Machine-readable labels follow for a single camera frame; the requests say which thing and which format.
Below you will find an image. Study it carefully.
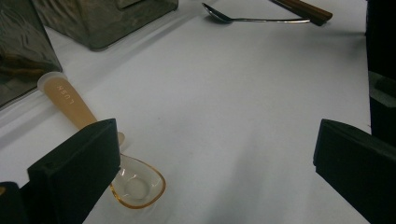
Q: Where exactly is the smoky translucent plastic bin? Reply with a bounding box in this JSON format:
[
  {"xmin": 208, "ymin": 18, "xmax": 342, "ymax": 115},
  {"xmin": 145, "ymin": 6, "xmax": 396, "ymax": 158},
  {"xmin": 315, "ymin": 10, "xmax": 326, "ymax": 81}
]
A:
[
  {"xmin": 0, "ymin": 0, "xmax": 64, "ymax": 108},
  {"xmin": 31, "ymin": 0, "xmax": 180, "ymax": 50}
]

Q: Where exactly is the clear plastic spoon tan handle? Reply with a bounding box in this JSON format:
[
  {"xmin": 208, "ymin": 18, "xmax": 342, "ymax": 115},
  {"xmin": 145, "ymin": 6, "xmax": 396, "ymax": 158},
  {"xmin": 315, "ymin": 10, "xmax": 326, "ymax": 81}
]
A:
[{"xmin": 36, "ymin": 71, "xmax": 167, "ymax": 210}]

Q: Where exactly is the knife with wooden handle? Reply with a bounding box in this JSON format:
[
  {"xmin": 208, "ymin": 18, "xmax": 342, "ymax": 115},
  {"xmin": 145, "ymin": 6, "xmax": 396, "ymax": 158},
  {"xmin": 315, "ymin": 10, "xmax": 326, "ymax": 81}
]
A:
[{"xmin": 279, "ymin": 0, "xmax": 333, "ymax": 20}]

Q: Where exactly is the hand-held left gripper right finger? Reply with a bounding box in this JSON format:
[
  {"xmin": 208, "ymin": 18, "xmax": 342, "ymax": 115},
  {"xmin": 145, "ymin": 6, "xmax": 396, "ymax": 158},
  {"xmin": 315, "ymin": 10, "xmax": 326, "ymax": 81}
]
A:
[{"xmin": 312, "ymin": 119, "xmax": 396, "ymax": 224}]

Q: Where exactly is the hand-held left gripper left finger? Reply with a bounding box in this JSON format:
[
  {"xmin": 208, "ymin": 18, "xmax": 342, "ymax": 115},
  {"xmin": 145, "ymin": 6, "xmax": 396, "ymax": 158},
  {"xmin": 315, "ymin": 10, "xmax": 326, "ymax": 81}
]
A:
[{"xmin": 24, "ymin": 118, "xmax": 120, "ymax": 224}]

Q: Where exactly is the metal spoon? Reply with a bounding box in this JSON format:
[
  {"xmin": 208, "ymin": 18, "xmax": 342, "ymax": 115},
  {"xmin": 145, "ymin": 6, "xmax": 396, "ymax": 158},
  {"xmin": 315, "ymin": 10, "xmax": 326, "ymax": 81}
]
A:
[{"xmin": 201, "ymin": 2, "xmax": 312, "ymax": 24}]

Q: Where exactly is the fork with wooden handle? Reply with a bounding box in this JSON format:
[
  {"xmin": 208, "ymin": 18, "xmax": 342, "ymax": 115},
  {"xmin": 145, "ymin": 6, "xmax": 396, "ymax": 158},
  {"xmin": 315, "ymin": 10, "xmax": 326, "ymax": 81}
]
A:
[{"xmin": 269, "ymin": 0, "xmax": 326, "ymax": 26}]

